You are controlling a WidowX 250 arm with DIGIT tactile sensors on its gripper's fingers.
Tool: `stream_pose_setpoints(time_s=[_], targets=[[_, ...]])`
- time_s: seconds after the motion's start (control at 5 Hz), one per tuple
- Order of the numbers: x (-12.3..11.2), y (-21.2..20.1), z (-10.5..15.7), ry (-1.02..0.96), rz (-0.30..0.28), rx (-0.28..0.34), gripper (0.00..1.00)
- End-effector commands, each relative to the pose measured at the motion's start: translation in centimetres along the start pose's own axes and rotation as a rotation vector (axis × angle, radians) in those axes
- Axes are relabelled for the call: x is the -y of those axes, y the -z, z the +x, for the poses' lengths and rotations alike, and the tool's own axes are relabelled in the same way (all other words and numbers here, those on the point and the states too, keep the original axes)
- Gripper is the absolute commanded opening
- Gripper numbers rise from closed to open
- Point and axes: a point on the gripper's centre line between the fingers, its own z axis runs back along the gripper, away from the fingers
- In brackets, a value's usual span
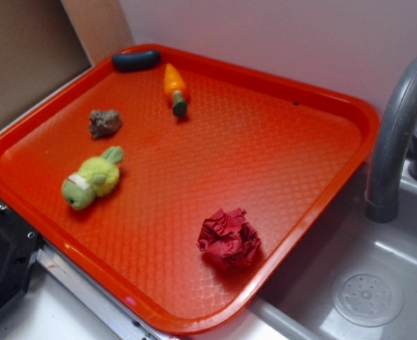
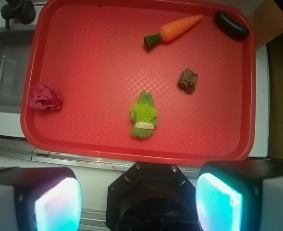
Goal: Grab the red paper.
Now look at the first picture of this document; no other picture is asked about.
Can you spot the orange plastic tray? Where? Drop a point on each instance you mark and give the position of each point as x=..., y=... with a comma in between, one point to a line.
x=276, y=148

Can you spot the crumpled red paper ball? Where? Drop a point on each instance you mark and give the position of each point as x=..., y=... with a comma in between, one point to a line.
x=228, y=239

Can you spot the orange toy carrot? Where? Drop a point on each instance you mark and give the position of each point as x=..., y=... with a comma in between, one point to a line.
x=175, y=91

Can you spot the green plush toy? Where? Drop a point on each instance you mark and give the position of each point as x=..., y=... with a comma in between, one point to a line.
x=97, y=177

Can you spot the gray crumpled lump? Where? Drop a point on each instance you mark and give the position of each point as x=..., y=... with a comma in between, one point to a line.
x=104, y=123

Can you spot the dark blue oblong toy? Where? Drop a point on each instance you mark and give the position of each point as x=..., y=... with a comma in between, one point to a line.
x=137, y=61

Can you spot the gray plastic sink basin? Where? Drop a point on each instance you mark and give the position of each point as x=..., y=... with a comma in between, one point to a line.
x=296, y=300

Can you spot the gray toy faucet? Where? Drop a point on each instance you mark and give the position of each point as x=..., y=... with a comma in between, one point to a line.
x=397, y=135

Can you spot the round sink drain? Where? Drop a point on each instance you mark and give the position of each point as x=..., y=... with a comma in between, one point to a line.
x=367, y=299

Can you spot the brown cardboard panel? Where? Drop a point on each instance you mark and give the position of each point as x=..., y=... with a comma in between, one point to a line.
x=45, y=44

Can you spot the aluminum frame rail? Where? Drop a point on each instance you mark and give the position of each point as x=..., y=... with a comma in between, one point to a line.
x=94, y=298

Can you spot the black metal bracket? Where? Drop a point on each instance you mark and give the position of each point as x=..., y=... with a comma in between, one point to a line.
x=18, y=248

